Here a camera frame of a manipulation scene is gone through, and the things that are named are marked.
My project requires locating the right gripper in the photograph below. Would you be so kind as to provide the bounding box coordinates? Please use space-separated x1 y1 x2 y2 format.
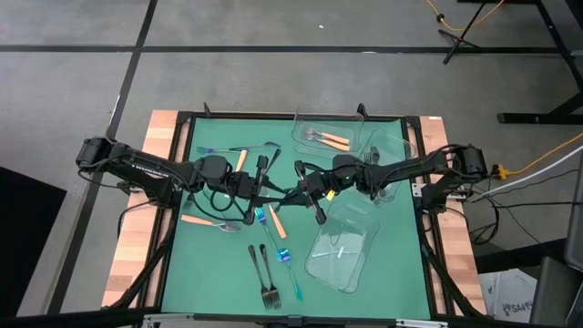
275 159 341 226

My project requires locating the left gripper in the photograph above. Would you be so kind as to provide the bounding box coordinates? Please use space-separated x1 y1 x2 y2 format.
227 155 291 226

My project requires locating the clear plastic bin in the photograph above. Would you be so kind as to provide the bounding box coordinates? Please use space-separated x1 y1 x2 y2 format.
303 200 381 294
291 111 365 159
357 128 418 204

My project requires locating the green table mat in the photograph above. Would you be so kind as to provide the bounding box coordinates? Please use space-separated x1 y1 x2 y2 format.
159 116 433 321

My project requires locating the black rig strut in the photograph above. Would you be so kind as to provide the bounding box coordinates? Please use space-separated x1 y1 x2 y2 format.
421 222 486 318
108 213 181 315

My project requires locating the black rig crossbar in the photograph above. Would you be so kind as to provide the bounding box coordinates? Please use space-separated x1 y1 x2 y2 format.
0 307 583 328

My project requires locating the black tripod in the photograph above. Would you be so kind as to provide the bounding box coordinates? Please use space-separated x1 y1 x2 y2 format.
437 0 489 66

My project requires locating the black stand foot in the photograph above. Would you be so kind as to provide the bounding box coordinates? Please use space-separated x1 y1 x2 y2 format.
473 236 568 274

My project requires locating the white cardboard box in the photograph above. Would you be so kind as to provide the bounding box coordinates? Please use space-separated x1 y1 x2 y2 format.
477 267 539 325

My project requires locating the black floor mat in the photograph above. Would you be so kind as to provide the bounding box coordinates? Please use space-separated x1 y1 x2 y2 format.
0 166 68 319

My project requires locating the black floor stand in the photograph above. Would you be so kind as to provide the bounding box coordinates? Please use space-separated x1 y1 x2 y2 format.
457 0 583 125

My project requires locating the dark grey chair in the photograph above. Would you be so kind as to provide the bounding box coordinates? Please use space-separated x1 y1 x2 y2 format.
527 152 583 328

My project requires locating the black cable loop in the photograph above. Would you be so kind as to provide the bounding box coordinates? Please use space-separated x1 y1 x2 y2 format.
199 181 250 223

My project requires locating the silver utensil handle left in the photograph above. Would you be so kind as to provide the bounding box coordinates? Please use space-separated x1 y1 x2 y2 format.
247 244 273 311

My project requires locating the black table frame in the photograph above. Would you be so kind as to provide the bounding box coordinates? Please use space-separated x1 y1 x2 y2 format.
140 102 450 320

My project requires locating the orange cord with yellow plug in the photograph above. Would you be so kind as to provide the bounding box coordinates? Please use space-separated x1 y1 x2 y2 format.
495 131 583 181

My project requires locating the black floor cable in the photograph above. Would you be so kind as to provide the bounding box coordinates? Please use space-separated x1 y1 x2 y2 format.
464 168 579 247

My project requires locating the orange extension cord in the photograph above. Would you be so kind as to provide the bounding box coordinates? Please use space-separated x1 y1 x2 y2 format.
424 0 506 33

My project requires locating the white cable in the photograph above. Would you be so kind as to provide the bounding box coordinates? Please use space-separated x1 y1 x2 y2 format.
468 144 583 201

